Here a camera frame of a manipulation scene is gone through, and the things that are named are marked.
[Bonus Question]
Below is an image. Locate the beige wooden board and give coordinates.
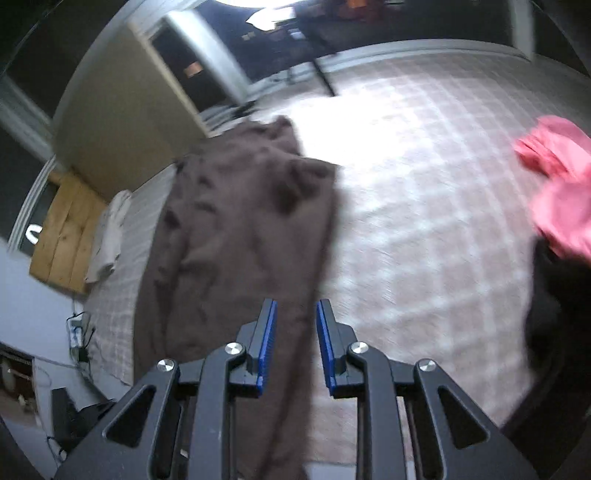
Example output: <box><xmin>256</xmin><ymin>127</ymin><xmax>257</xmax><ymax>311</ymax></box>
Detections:
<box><xmin>53</xmin><ymin>23</ymin><xmax>211</xmax><ymax>200</ymax></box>

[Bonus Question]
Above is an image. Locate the white power strip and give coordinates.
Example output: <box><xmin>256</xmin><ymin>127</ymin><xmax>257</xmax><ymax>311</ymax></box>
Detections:
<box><xmin>66</xmin><ymin>311</ymin><xmax>85</xmax><ymax>350</ymax></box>

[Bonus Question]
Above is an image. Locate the pink garment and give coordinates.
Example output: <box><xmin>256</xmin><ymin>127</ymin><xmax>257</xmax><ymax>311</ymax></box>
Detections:
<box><xmin>513</xmin><ymin>115</ymin><xmax>590</xmax><ymax>262</ymax></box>

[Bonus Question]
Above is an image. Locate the brown fleece garment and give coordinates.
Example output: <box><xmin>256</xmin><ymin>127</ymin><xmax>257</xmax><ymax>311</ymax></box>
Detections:
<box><xmin>133</xmin><ymin>117</ymin><xmax>337</xmax><ymax>479</ymax></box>

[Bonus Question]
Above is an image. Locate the black garment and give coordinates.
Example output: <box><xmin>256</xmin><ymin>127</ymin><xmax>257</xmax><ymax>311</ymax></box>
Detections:
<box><xmin>523</xmin><ymin>234</ymin><xmax>591</xmax><ymax>398</ymax></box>

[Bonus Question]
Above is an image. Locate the black tripod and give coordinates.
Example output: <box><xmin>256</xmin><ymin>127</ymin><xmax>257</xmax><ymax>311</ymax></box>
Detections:
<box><xmin>280</xmin><ymin>16</ymin><xmax>338</xmax><ymax>97</ymax></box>

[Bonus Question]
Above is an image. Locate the plaid bed sheet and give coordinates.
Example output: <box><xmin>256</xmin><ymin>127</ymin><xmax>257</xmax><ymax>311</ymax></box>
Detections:
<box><xmin>82</xmin><ymin>50</ymin><xmax>591</xmax><ymax>467</ymax></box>

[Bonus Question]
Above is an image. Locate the white folded cloth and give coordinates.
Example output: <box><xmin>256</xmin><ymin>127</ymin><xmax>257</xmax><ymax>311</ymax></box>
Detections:
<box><xmin>85</xmin><ymin>190</ymin><xmax>132</xmax><ymax>284</ymax></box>

